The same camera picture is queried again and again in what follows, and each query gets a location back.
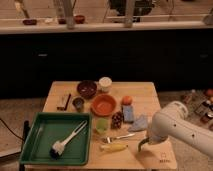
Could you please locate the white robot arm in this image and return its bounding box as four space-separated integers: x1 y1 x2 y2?
147 101 213 158

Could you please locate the orange red bowl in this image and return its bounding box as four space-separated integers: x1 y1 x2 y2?
91 94 117 117

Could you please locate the dark brown bowl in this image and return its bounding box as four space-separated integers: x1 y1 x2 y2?
77 80 97 99

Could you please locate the brown bowl on shelf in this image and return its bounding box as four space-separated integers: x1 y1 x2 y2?
58 14 86 25

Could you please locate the dark red bowl on shelf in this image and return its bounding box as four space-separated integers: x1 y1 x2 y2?
23 19 37 25

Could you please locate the white cup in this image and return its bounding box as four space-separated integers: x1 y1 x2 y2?
99 77 112 93

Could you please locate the orange fruit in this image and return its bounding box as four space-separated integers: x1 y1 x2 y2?
121 96 133 105

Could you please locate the wooden table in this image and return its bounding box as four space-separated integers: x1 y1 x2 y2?
26 82 177 171

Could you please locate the blue sponge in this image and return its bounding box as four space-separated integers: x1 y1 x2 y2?
122 105 134 123

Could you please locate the small grey cup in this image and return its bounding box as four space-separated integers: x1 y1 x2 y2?
72 97 84 112

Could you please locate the dark grape bunch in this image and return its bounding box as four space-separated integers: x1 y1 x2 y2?
111 112 123 129

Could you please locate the green plastic cup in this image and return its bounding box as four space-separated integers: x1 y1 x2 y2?
95 118 108 134

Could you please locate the brown wooden block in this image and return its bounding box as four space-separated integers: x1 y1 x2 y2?
57 94 71 111

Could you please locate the blue grey cloth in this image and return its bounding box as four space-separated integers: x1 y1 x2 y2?
128 115 148 132

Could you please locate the metal fork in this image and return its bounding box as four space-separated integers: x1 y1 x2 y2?
101 133 135 143

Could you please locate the yellow corn cob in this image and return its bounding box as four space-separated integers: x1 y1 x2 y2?
100 143 127 153

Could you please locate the green plastic tray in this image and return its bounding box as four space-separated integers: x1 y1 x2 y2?
19 113 92 166

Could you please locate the white dish brush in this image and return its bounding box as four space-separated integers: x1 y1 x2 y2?
49 121 87 159

